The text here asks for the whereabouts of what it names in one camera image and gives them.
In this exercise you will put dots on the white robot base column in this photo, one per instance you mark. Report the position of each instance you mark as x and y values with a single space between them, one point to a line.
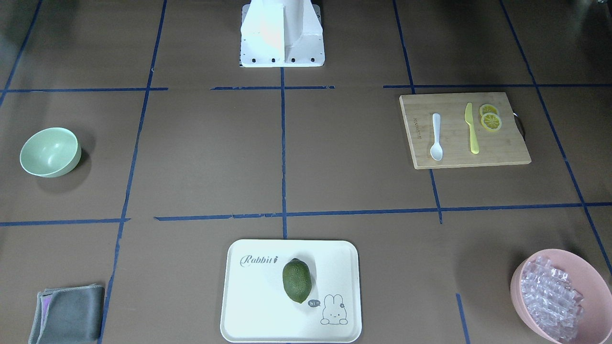
281 33

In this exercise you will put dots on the lemon slice lower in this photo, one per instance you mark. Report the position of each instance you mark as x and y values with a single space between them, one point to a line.
491 121

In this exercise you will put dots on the lemon slice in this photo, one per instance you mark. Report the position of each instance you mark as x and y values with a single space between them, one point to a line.
491 121
488 108

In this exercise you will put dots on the white plastic spoon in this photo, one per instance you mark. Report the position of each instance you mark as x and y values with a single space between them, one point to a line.
436 150

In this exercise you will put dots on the light green bowl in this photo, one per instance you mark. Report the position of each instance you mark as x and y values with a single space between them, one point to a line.
51 153

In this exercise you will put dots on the pink bowl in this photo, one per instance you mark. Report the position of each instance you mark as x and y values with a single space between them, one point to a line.
595 326

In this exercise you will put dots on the green lime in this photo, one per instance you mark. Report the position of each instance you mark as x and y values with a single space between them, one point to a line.
297 280

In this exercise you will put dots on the bamboo cutting board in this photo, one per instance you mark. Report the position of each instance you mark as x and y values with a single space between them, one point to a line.
503 147

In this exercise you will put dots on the white rabbit tray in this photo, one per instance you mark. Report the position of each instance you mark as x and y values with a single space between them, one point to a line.
256 308

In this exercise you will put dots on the yellow plastic knife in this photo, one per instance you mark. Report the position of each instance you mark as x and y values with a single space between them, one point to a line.
474 146

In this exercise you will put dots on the lemon slice upper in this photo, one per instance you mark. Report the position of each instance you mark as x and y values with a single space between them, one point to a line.
488 108

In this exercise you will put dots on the clear ice cubes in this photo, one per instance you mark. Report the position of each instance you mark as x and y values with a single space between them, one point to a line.
551 300

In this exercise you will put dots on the grey folded cloth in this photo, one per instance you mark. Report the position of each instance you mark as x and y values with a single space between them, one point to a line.
68 315

